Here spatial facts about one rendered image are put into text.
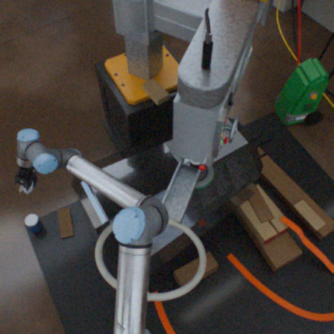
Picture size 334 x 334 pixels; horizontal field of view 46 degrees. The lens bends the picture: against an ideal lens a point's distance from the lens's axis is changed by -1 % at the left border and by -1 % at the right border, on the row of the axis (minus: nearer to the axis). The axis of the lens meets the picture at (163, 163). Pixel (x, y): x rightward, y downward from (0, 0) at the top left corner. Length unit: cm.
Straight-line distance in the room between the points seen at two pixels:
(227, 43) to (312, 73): 177
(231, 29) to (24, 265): 224
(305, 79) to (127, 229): 251
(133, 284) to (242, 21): 125
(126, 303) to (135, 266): 13
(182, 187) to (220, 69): 67
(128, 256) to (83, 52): 333
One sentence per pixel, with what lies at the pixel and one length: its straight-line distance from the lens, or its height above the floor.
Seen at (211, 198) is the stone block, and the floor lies 68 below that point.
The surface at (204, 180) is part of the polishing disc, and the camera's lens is 232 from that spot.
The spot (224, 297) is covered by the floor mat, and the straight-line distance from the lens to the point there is 297.
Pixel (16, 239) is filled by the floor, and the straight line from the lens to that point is 331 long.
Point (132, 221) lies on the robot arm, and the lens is 132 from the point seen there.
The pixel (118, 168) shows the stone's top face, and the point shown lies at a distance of 244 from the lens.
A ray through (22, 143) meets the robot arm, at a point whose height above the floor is 151.
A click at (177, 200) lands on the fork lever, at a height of 108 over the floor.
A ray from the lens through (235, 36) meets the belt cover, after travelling 188.
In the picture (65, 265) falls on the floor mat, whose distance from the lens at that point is 310.
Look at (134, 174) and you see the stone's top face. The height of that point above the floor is 83.
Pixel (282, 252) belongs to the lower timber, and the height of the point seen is 10.
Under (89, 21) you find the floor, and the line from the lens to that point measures 485.
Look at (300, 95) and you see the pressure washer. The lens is 357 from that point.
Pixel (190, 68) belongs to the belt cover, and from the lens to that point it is 170.
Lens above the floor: 286
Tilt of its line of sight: 57 degrees down
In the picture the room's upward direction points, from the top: 1 degrees counter-clockwise
